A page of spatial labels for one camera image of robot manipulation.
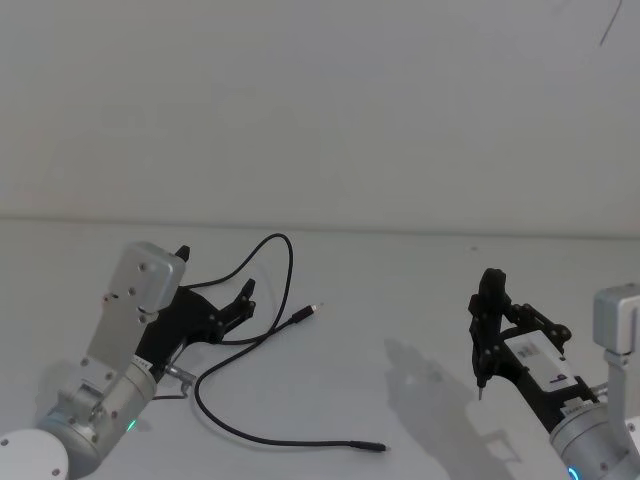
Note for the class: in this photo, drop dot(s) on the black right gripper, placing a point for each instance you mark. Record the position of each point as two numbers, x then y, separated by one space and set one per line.
542 385

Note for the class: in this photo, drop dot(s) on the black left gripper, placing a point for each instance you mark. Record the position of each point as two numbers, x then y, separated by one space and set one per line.
187 320

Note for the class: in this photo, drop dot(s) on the white table cloth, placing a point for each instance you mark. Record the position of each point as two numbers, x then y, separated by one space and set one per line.
380 280

